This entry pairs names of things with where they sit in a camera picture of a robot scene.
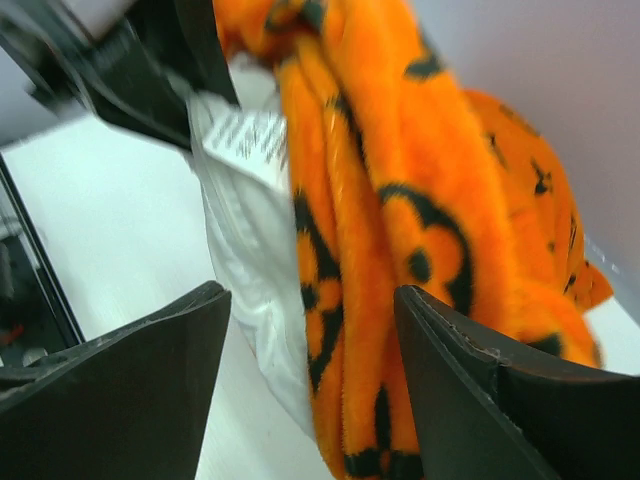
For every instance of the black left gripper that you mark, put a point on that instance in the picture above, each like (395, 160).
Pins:
(105, 55)

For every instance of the white pillow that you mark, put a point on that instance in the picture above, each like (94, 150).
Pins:
(240, 156)

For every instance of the orange patterned pillowcase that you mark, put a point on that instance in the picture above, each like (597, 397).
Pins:
(399, 176)

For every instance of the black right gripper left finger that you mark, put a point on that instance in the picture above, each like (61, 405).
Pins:
(130, 404)

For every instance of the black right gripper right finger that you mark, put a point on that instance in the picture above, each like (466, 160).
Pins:
(486, 406)

